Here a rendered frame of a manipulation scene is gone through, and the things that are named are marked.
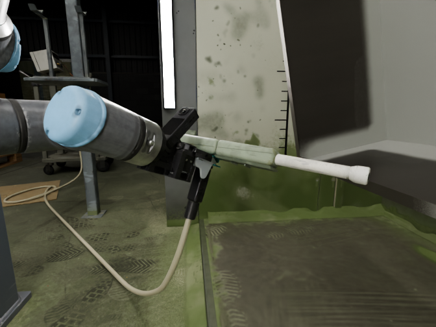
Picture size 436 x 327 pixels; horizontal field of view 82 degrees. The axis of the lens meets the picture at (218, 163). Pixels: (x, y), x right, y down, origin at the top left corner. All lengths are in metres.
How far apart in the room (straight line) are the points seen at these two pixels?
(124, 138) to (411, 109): 0.87
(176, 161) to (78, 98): 0.23
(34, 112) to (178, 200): 1.02
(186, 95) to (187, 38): 0.27
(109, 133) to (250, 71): 1.06
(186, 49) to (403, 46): 0.89
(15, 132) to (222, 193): 1.10
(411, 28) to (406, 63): 0.10
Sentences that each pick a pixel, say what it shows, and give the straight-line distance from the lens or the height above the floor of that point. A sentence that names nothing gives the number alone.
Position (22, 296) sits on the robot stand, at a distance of 1.17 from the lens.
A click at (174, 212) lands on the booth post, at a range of 1.45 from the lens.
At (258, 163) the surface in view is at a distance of 0.56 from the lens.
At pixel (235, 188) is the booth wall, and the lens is 1.42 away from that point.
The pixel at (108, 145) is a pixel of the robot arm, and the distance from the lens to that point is 0.43.
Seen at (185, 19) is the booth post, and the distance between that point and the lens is 1.41.
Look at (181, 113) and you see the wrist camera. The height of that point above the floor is 0.63.
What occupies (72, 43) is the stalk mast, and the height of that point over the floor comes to 1.00.
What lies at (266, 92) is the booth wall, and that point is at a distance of 1.40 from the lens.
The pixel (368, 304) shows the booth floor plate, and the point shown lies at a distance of 1.01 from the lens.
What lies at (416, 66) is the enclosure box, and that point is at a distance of 0.99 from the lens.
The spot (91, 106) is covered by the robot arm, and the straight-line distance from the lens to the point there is 0.41.
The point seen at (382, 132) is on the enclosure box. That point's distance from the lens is 1.09.
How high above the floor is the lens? 0.63
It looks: 11 degrees down
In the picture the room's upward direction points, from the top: straight up
